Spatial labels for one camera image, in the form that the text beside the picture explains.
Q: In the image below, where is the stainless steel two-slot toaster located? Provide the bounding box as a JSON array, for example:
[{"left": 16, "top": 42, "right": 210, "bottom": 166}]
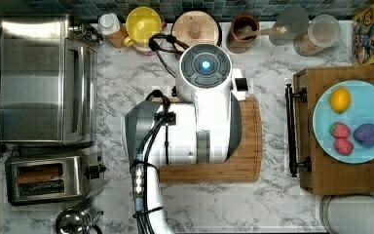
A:
[{"left": 5, "top": 145, "right": 106, "bottom": 206}]

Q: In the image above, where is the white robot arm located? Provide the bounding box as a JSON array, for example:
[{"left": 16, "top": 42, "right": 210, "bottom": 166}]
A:
[{"left": 123, "top": 44, "right": 247, "bottom": 234}]

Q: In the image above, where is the stainless steel toaster oven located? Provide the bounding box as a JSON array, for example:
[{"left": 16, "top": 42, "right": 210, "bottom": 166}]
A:
[{"left": 0, "top": 15, "right": 102, "bottom": 145}]

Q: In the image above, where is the toast slice in toaster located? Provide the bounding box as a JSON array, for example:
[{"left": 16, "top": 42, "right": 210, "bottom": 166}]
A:
[{"left": 16, "top": 167, "right": 63, "bottom": 184}]

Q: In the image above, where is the bamboo cutting board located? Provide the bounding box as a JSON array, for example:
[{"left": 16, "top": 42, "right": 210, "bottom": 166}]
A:
[{"left": 159, "top": 97, "right": 263, "bottom": 183}]

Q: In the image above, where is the brown ceramic utensil crock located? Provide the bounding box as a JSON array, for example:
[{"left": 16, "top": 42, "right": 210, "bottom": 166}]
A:
[{"left": 226, "top": 13, "right": 260, "bottom": 54}]

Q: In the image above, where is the wooden spoon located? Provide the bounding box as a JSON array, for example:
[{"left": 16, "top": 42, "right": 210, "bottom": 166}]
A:
[{"left": 238, "top": 26, "right": 287, "bottom": 40}]

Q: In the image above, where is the yellow mug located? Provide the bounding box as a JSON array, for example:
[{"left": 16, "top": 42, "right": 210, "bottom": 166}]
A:
[{"left": 124, "top": 7, "right": 162, "bottom": 47}]

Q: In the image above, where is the white cap bottle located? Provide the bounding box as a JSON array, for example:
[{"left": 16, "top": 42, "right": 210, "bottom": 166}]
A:
[{"left": 98, "top": 13, "right": 128, "bottom": 48}]

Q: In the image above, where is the upper red strawberry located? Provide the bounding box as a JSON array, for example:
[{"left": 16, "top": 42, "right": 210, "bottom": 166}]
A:
[{"left": 329, "top": 122, "right": 351, "bottom": 138}]

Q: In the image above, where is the red strawberry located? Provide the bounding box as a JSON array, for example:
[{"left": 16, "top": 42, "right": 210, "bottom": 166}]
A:
[
  {"left": 329, "top": 122, "right": 351, "bottom": 138},
  {"left": 333, "top": 138, "right": 354, "bottom": 156}
]

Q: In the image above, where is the steel kettle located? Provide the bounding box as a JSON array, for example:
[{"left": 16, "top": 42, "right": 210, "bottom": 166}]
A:
[{"left": 55, "top": 202, "right": 103, "bottom": 234}]

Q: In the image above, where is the yellow lemon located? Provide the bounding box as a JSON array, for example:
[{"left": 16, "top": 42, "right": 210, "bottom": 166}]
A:
[{"left": 330, "top": 87, "right": 351, "bottom": 113}]

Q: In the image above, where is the lower red strawberry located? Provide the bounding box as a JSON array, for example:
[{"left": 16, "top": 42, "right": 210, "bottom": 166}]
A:
[{"left": 333, "top": 138, "right": 354, "bottom": 156}]

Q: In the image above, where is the clear jar with lid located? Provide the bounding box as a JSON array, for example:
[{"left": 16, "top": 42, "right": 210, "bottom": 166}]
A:
[{"left": 293, "top": 15, "right": 341, "bottom": 57}]

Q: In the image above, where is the purple plum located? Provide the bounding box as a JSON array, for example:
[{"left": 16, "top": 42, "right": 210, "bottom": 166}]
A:
[{"left": 354, "top": 124, "right": 374, "bottom": 147}]

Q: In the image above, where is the light blue plate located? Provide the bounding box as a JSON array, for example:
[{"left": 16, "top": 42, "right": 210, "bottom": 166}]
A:
[{"left": 313, "top": 80, "right": 374, "bottom": 164}]

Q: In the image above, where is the white round bowl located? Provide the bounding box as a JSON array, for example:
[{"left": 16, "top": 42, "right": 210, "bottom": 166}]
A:
[{"left": 319, "top": 195, "right": 374, "bottom": 234}]

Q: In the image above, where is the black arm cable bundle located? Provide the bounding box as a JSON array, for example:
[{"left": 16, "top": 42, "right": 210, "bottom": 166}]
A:
[{"left": 130, "top": 33, "right": 190, "bottom": 234}]

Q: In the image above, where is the wooden tray with black handle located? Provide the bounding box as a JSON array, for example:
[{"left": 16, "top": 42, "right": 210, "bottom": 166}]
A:
[{"left": 285, "top": 65, "right": 374, "bottom": 195}]

